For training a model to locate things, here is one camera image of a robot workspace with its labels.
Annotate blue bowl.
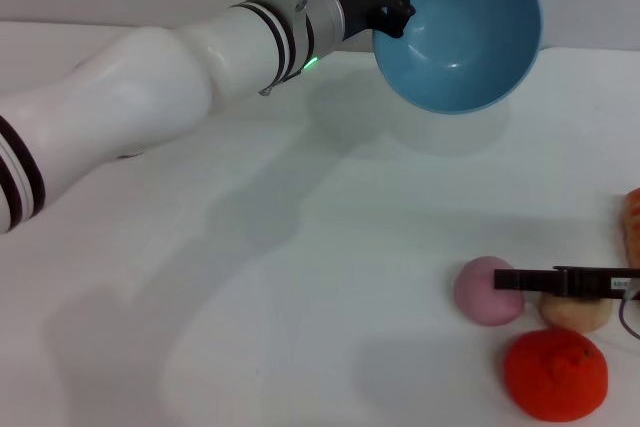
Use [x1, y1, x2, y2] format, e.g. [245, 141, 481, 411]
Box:
[372, 0, 545, 116]

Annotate pink toy peach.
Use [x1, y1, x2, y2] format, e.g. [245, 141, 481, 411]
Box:
[453, 255, 526, 328]

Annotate orange striped toy food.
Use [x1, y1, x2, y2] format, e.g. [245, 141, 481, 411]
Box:
[621, 188, 640, 269]

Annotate orange toy tangerine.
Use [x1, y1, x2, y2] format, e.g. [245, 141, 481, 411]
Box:
[503, 328, 610, 422]

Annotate thin purple cable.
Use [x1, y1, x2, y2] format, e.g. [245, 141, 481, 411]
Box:
[616, 291, 640, 340]

